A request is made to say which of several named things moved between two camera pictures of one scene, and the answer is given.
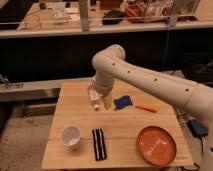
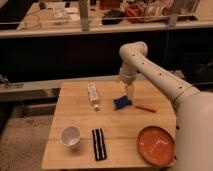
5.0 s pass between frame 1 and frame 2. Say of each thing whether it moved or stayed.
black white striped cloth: stayed
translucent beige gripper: moved
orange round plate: stayed
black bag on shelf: stayed
